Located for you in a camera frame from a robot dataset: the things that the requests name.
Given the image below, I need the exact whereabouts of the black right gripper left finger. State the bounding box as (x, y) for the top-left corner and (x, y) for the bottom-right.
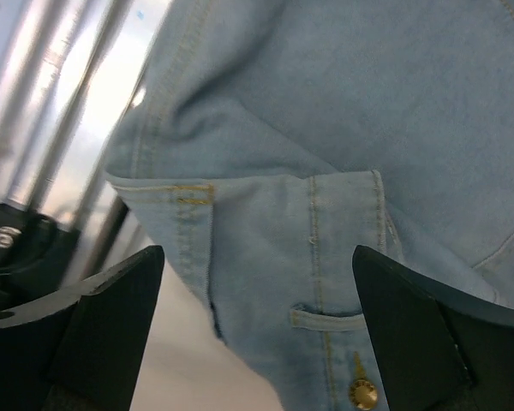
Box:
(0, 246), (164, 410)

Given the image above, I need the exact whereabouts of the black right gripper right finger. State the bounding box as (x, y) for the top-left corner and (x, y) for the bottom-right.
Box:
(352, 246), (514, 411)

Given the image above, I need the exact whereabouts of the light blue denim skirt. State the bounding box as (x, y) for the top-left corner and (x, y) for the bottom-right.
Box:
(106, 1), (514, 410)

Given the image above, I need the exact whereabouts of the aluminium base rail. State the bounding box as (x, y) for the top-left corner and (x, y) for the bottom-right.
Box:
(0, 1), (169, 284)

